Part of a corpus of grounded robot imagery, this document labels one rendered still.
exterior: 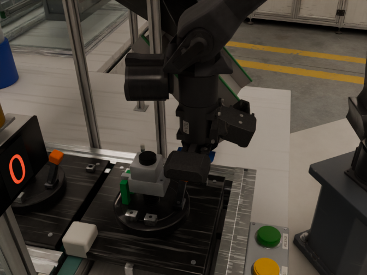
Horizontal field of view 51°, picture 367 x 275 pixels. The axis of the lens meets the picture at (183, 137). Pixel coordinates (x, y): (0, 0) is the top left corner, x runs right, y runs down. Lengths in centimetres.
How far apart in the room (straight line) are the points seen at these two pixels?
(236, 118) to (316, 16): 411
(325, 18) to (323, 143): 356
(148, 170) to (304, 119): 233
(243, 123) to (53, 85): 101
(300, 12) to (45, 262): 423
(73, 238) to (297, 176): 57
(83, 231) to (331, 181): 42
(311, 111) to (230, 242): 239
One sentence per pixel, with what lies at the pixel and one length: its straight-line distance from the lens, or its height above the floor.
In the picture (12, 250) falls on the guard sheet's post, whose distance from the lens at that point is 60.
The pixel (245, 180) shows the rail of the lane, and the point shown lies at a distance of 81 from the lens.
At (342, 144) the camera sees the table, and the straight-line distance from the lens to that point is 114.
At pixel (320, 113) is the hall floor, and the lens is 301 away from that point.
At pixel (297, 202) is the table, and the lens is 92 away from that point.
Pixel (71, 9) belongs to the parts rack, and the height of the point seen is 127.
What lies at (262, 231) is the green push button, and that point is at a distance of 69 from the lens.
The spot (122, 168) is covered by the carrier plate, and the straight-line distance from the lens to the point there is 82.
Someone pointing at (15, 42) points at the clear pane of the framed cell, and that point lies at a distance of 182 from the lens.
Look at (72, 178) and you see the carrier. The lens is 82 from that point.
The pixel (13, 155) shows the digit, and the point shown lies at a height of 122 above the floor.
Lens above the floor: 148
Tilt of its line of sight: 35 degrees down
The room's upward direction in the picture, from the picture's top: 1 degrees counter-clockwise
